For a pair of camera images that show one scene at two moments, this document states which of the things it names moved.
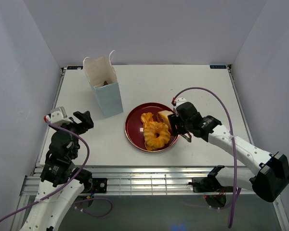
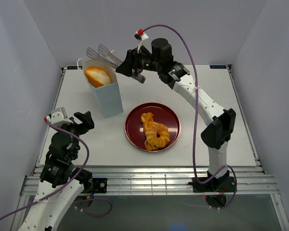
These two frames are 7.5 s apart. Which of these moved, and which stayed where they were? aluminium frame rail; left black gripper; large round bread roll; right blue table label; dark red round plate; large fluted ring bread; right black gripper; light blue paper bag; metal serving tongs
Moved: large round bread roll; metal serving tongs; right black gripper
Stayed: left black gripper; dark red round plate; right blue table label; large fluted ring bread; aluminium frame rail; light blue paper bag
